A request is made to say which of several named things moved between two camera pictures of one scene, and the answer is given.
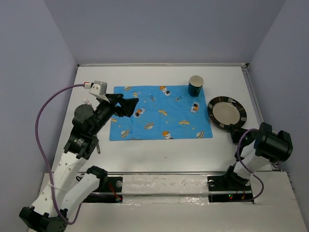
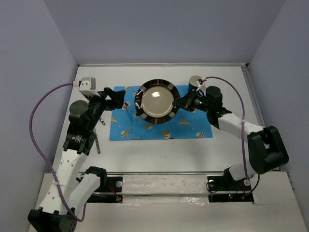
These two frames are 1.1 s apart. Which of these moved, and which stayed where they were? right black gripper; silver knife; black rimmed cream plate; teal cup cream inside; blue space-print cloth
Moved: black rimmed cream plate; right black gripper
Stayed: silver knife; teal cup cream inside; blue space-print cloth
